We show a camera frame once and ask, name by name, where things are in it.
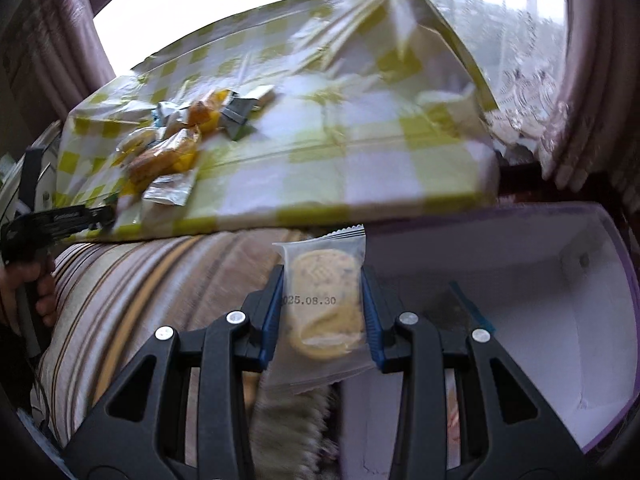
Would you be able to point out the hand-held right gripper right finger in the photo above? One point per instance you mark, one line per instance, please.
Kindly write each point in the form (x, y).
(371, 315)

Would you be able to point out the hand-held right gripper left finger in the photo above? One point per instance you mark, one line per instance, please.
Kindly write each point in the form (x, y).
(272, 310)

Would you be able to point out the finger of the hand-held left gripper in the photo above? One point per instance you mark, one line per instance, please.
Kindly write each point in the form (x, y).
(85, 219)

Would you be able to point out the clear round biscuit packet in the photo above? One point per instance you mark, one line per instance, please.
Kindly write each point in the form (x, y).
(322, 300)

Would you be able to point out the silver white snack packet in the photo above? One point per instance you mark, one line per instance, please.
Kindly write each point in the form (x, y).
(170, 190)

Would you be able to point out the white box with purple rim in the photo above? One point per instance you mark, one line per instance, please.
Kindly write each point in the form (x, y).
(525, 310)

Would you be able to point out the yellow orange pastry packet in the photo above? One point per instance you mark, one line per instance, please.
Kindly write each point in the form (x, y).
(165, 157)
(202, 112)

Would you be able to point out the person's left hand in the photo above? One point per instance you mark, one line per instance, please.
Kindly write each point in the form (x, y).
(46, 305)

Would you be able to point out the striped beige sofa cushion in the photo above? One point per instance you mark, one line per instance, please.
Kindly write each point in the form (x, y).
(125, 285)

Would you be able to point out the pale yellow snack packet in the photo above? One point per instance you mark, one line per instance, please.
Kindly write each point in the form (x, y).
(134, 141)

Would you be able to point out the silver blue snack packet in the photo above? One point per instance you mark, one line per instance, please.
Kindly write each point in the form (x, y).
(167, 110)

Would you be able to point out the yellow checkered tablecloth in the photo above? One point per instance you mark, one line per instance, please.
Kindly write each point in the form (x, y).
(325, 160)

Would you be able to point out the dark grey snack packet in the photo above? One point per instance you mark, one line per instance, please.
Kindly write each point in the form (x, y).
(235, 112)

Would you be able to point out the brown curtain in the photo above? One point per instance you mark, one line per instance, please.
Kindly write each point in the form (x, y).
(50, 35)
(600, 85)

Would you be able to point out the beige snack packet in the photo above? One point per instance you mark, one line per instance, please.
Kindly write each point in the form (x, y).
(260, 92)

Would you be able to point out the white lace curtain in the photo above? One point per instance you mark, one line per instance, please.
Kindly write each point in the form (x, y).
(515, 50)

